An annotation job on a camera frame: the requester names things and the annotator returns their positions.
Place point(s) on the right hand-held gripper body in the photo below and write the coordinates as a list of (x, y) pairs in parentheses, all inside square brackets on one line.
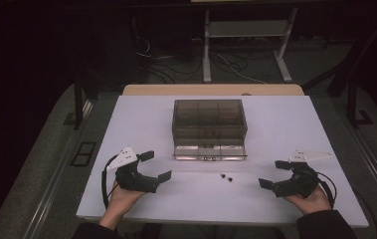
[(298, 184)]

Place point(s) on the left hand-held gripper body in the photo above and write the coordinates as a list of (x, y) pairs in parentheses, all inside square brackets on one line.
[(136, 182)]

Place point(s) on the clear smoky drawer box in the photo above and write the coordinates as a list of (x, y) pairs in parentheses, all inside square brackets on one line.
[(209, 129)]

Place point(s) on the person's left hand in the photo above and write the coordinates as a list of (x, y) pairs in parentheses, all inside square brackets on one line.
[(121, 199)]

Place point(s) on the person's right hand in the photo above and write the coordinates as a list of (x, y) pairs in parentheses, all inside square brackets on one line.
[(312, 202)]

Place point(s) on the black floor socket plate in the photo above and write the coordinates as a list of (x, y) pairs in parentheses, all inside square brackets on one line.
[(83, 153)]

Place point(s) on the black metal stand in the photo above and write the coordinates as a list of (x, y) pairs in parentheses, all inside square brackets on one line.
[(78, 103), (353, 99)]

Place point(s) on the wooden table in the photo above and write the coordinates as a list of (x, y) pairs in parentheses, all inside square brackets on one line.
[(209, 89)]

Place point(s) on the white metal stand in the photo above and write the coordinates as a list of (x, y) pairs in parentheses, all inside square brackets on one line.
[(249, 29)]

